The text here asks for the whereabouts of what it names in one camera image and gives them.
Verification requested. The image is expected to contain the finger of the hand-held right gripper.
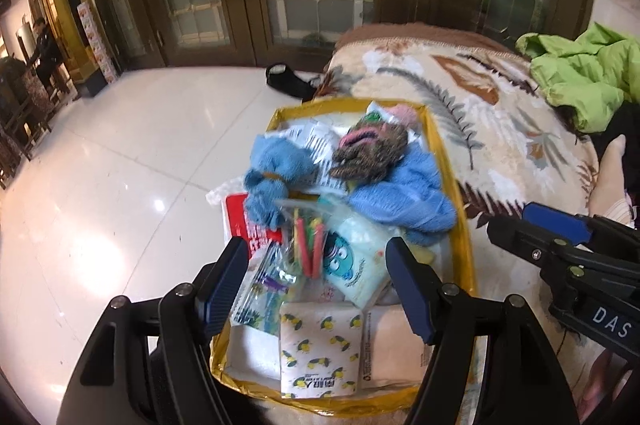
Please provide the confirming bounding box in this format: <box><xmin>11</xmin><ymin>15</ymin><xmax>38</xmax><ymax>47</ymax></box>
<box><xmin>522</xmin><ymin>202</ymin><xmax>640</xmax><ymax>256</ymax></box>
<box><xmin>486</xmin><ymin>215</ymin><xmax>601</xmax><ymax>291</ymax></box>

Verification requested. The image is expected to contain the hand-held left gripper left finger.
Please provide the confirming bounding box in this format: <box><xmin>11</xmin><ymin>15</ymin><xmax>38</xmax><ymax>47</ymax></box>
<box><xmin>55</xmin><ymin>236</ymin><xmax>251</xmax><ymax>425</ymax></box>

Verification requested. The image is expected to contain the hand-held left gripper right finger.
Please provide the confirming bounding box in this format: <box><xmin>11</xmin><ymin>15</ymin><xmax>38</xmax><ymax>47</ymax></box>
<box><xmin>385</xmin><ymin>236</ymin><xmax>573</xmax><ymax>425</ymax></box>

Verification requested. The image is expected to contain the clear colourful printed packet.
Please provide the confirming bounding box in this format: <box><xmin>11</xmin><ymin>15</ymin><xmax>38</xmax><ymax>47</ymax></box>
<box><xmin>231</xmin><ymin>240</ymin><xmax>301</xmax><ymax>336</ymax></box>

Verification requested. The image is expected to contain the teal illustrated packet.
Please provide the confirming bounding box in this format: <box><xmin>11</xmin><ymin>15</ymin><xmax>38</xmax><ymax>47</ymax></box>
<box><xmin>320</xmin><ymin>217</ymin><xmax>401</xmax><ymax>311</ymax></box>

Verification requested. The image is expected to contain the pale plain packet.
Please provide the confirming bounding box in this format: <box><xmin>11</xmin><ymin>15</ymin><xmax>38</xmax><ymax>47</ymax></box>
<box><xmin>360</xmin><ymin>305</ymin><xmax>436</xmax><ymax>386</ymax></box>

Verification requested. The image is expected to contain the white packet with red label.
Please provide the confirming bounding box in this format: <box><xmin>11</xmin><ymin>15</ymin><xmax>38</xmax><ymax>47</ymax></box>
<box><xmin>224</xmin><ymin>192</ymin><xmax>286</xmax><ymax>258</ymax></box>

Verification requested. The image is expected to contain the large blue towel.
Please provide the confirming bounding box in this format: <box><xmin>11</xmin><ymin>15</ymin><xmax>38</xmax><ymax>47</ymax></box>
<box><xmin>347</xmin><ymin>150</ymin><xmax>458</xmax><ymax>246</ymax></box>

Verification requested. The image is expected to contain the clear bag of coloured pens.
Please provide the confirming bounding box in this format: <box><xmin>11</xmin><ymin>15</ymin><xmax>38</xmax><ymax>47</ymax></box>
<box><xmin>274</xmin><ymin>197</ymin><xmax>346</xmax><ymax>286</ymax></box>

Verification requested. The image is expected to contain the lemon-print tissue pack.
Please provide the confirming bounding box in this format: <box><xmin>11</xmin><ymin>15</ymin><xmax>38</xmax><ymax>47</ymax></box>
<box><xmin>279</xmin><ymin>302</ymin><xmax>363</xmax><ymax>401</ymax></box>

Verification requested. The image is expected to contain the small blue towel bundle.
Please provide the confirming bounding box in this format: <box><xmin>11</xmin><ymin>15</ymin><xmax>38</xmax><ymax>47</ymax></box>
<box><xmin>244</xmin><ymin>136</ymin><xmax>323</xmax><ymax>228</ymax></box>

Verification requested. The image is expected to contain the speckled knitted socks pair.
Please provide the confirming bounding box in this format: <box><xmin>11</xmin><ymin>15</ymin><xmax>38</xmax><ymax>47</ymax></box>
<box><xmin>332</xmin><ymin>115</ymin><xmax>408</xmax><ymax>180</ymax></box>

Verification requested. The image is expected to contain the white text-printed packet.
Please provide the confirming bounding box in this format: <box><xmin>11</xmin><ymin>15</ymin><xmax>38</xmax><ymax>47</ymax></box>
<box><xmin>272</xmin><ymin>120</ymin><xmax>351</xmax><ymax>196</ymax></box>

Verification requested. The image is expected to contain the pink fuzzy sock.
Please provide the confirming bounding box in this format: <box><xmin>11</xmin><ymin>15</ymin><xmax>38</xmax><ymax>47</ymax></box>
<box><xmin>387</xmin><ymin>104</ymin><xmax>426</xmax><ymax>128</ymax></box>

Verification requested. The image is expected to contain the yellow-edged cardboard box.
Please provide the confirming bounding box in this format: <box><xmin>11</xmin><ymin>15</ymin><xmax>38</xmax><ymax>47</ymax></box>
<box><xmin>209</xmin><ymin>97</ymin><xmax>478</xmax><ymax>418</ymax></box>

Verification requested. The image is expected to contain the leaf-print plush blanket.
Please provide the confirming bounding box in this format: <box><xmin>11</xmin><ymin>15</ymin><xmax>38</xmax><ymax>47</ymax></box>
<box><xmin>312</xmin><ymin>22</ymin><xmax>640</xmax><ymax>425</ymax></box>

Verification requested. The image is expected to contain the green jacket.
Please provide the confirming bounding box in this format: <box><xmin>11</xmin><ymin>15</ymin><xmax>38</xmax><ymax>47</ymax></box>
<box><xmin>515</xmin><ymin>21</ymin><xmax>640</xmax><ymax>133</ymax></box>

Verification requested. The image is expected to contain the black shoe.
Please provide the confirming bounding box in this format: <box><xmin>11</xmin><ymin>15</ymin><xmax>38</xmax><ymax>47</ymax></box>
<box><xmin>265</xmin><ymin>62</ymin><xmax>321</xmax><ymax>100</ymax></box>

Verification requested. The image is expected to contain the dark wooden chair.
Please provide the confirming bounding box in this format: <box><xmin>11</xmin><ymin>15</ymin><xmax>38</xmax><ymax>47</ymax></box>
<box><xmin>0</xmin><ymin>55</ymin><xmax>56</xmax><ymax>186</ymax></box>

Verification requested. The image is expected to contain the stack of white cartons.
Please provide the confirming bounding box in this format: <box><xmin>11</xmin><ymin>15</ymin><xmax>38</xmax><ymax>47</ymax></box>
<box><xmin>77</xmin><ymin>1</ymin><xmax>119</xmax><ymax>84</ymax></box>

